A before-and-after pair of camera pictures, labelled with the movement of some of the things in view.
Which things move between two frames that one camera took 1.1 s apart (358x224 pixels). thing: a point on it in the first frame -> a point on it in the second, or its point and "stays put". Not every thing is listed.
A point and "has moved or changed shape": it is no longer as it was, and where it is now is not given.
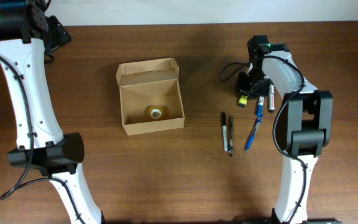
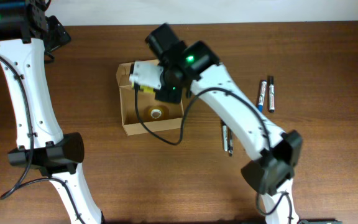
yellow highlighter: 242,101 has moved or changed shape
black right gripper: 242,88 -> 174,94
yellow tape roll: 156,112 stays put
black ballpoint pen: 230,134 stays put
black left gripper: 59,35 stays put
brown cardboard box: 150,96 stays put
